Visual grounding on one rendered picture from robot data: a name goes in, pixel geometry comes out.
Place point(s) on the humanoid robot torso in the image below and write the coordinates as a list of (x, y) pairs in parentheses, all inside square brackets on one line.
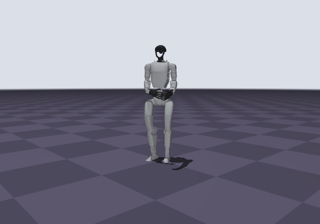
[(160, 74)]

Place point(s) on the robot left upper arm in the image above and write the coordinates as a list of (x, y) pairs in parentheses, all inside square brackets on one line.
[(173, 73)]

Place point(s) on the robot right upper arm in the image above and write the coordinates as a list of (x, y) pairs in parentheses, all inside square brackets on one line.
[(147, 73)]

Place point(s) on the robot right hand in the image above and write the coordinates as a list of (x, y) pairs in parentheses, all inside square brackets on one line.
[(154, 93)]

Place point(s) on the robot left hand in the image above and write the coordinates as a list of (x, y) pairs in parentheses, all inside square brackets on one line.
[(167, 95)]

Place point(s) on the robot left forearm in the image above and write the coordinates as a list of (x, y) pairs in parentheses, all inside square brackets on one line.
[(174, 86)]

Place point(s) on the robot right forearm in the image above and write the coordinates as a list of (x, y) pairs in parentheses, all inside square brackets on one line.
[(146, 86)]

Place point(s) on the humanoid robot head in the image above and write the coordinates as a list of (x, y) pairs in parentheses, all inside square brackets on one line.
[(160, 49)]

